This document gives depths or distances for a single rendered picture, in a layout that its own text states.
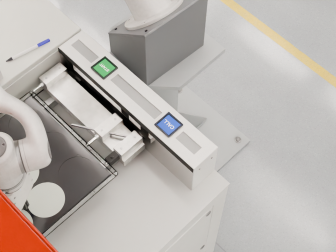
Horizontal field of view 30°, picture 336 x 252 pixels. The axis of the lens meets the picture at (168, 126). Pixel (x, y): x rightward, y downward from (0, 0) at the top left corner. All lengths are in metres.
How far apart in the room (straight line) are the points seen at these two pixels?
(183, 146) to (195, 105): 1.18
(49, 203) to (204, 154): 0.43
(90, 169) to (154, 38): 0.40
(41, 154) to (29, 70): 0.48
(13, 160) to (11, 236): 0.74
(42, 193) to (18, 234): 1.03
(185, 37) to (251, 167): 0.98
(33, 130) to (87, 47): 0.51
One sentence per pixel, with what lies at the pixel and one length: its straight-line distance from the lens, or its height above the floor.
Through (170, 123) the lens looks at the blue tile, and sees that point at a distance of 1.69.
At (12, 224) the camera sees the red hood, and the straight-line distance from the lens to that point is 0.68.
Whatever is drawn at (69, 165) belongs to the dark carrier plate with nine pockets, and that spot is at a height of 0.90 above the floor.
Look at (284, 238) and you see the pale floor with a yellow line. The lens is 2.63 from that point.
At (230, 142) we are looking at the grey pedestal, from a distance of 2.76.
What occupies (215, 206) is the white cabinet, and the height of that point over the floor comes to 0.73.
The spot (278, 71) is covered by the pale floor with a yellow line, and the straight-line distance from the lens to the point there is 3.00.
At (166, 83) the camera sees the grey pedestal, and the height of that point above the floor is 0.82.
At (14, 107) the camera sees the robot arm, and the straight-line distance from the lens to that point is 1.41.
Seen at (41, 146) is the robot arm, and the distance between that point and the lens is 1.42.
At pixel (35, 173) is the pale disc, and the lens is 1.73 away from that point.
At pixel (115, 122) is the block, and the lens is 1.77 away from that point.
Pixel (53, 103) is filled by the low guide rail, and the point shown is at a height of 0.84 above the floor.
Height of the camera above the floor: 2.44
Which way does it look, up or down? 61 degrees down
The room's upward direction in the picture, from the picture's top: 1 degrees clockwise
